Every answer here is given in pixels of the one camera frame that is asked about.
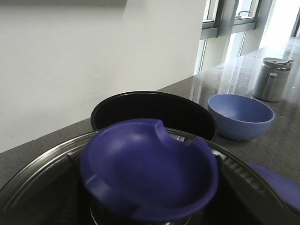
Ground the black round pan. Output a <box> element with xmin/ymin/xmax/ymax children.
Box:
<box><xmin>90</xmin><ymin>91</ymin><xmax>218</xmax><ymax>141</ymax></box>

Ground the glass pot lid blue knob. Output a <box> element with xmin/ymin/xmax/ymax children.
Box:
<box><xmin>0</xmin><ymin>119</ymin><xmax>300</xmax><ymax>225</ymax></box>

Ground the blue cooking pot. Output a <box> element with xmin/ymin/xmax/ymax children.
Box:
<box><xmin>248</xmin><ymin>163</ymin><xmax>300</xmax><ymax>216</ymax></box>

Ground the light blue bowl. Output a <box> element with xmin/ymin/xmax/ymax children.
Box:
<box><xmin>208</xmin><ymin>94</ymin><xmax>275</xmax><ymax>141</ymax></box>

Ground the grey lidded mug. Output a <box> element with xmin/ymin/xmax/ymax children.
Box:
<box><xmin>253</xmin><ymin>58</ymin><xmax>293</xmax><ymax>102</ymax></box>

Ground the grey window frame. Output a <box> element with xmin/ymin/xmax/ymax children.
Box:
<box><xmin>193</xmin><ymin>0</ymin><xmax>300</xmax><ymax>75</ymax></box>

